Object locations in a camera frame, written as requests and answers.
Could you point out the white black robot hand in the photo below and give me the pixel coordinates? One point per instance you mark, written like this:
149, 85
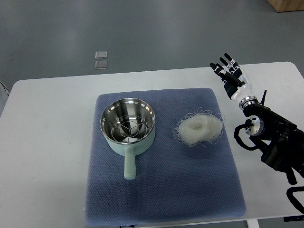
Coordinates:
234, 79

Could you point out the white vermicelli nest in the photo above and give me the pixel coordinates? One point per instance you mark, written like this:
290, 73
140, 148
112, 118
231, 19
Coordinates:
200, 126

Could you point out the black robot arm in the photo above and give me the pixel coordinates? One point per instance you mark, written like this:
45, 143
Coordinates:
279, 140

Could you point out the mint green steel pot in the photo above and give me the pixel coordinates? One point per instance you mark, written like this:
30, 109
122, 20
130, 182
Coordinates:
129, 151

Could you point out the brown cardboard box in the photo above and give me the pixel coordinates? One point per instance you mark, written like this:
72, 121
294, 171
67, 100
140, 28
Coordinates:
287, 5

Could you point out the blue textured mat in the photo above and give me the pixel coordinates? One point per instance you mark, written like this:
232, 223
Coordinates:
174, 181

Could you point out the lower clear floor tile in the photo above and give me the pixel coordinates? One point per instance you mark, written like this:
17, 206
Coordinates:
101, 64

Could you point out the clear floor tile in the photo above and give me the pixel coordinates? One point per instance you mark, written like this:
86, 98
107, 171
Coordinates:
101, 64
101, 55

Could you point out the upper clear floor tile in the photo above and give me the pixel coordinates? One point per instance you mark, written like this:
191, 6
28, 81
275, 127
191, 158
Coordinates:
101, 55

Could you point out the wire steaming rack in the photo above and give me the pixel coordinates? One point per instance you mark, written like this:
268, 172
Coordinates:
128, 129

